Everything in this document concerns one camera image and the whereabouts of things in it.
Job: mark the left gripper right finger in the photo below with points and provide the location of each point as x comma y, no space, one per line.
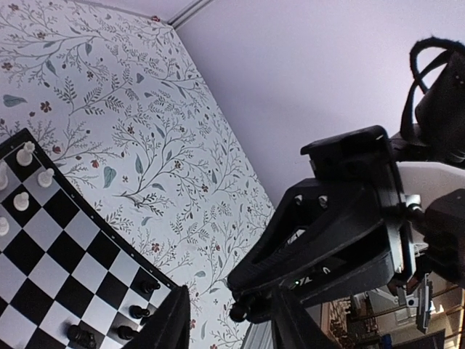
292,326

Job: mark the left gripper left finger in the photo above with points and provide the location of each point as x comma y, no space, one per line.
169,326

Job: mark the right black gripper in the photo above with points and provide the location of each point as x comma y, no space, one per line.
347,231

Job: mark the black and grey chessboard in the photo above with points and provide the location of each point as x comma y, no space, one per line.
54,255

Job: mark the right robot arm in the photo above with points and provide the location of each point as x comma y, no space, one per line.
432,130

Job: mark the row of white chess pieces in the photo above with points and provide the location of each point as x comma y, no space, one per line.
23,159

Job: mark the floral patterned table mat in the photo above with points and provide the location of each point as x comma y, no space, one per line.
120,107

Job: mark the right aluminium frame post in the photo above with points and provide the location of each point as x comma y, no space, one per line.
188,12

